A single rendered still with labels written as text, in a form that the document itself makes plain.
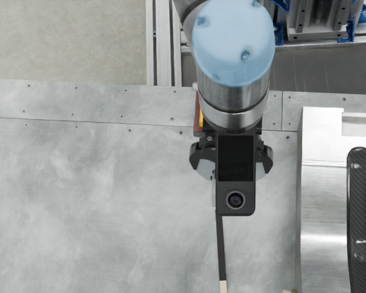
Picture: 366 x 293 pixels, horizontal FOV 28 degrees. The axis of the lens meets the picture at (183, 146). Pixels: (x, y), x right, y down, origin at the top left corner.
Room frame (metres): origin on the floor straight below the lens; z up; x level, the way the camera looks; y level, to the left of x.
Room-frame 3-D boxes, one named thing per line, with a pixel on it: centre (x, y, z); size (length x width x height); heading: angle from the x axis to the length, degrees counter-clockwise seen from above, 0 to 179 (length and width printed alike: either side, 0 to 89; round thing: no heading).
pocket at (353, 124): (0.41, -0.26, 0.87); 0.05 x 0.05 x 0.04; 78
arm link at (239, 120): (0.35, -0.06, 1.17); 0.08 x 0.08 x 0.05
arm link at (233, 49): (0.35, -0.06, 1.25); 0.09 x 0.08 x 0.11; 10
